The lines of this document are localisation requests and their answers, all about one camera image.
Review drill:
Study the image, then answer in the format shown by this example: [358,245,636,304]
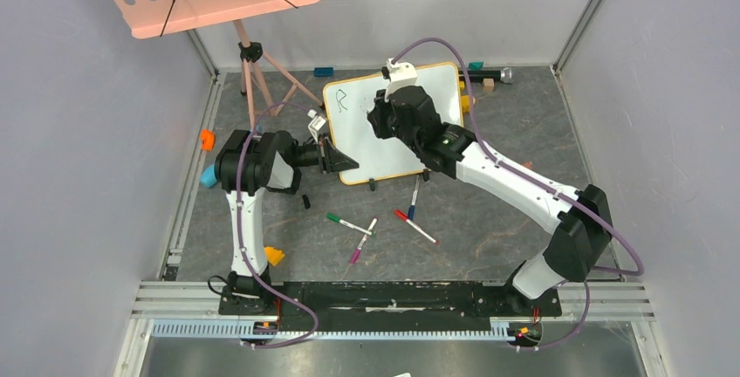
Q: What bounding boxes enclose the small orange clip toy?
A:
[199,129,216,152]

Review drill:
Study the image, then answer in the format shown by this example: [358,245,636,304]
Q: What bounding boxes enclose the red-capped marker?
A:
[394,209,440,245]

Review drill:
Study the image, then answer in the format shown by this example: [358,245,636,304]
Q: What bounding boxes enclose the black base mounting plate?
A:
[216,281,562,333]

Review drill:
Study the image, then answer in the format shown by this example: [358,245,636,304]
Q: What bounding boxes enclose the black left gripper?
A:
[291,134,360,175]

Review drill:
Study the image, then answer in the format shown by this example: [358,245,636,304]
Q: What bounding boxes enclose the blue-capped marker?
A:
[407,175,423,220]

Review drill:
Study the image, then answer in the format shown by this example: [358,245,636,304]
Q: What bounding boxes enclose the black handheld microphone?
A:
[467,67,513,85]

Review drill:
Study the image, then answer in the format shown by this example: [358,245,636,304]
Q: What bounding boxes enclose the magenta-capped marker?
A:
[349,217,378,264]

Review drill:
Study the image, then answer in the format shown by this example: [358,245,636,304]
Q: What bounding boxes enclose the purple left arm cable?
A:
[234,102,320,351]

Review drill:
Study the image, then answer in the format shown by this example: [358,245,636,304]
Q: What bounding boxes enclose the orange wedge block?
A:
[264,246,285,266]

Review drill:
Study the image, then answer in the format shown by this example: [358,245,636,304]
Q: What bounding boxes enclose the blue toy microphone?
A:
[199,164,219,189]

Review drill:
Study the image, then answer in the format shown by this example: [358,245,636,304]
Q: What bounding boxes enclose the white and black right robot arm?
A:
[367,86,611,314]

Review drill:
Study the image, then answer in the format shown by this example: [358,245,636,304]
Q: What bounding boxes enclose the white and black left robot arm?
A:
[214,130,360,314]

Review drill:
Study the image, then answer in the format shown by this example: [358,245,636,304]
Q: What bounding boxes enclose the grey toothed cable rail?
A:
[151,317,513,341]

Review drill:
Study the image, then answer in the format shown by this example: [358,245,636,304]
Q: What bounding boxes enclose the wooden cube block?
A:
[482,78,497,93]

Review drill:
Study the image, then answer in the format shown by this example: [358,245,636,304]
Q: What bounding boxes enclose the yellow-framed whiteboard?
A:
[321,62,467,187]

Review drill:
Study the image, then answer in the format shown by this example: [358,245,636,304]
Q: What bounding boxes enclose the dark blue brick block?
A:
[313,66,335,78]

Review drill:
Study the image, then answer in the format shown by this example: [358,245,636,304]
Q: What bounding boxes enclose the green-capped marker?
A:
[326,213,373,236]

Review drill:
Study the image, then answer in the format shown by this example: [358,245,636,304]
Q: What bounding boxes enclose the yellow round block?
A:
[460,94,476,113]

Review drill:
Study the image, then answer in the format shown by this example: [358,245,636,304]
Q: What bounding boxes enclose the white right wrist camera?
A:
[381,58,418,101]

